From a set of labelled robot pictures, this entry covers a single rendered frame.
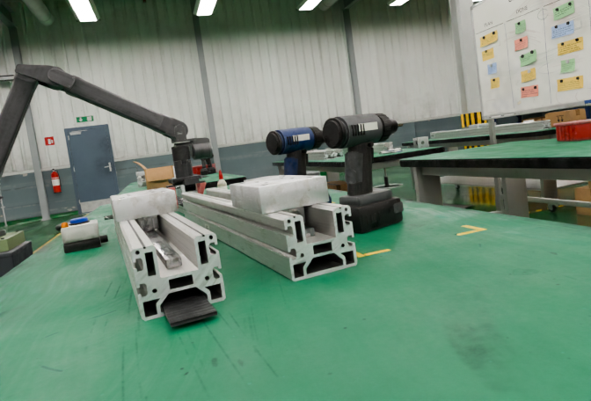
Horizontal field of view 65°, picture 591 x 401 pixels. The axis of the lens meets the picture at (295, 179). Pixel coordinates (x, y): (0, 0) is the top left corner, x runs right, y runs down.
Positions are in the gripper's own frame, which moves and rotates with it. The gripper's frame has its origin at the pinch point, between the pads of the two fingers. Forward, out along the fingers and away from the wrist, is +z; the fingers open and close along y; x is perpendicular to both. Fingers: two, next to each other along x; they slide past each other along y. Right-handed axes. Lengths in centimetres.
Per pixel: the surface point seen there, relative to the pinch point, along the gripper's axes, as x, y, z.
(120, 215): -68, -23, -7
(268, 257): -92, -4, 1
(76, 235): -36.3, -32.5, -0.8
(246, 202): -86, -5, -7
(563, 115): 162, 397, -6
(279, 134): -54, 15, -18
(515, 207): 66, 217, 46
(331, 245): -100, 2, 0
